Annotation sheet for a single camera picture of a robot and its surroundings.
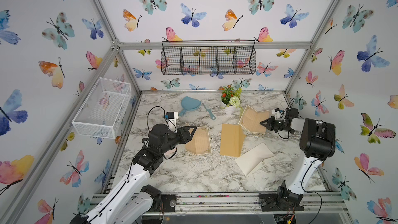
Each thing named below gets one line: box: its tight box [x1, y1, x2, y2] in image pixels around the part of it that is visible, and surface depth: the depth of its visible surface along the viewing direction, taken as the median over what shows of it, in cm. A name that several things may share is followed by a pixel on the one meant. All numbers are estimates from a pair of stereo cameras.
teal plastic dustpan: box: [179, 95, 202, 117], surface depth 117 cm
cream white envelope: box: [234, 142, 276, 177], surface depth 90 cm
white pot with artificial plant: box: [220, 84, 244, 115], surface depth 100 cm
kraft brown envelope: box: [219, 123, 247, 158], surface depth 98 cm
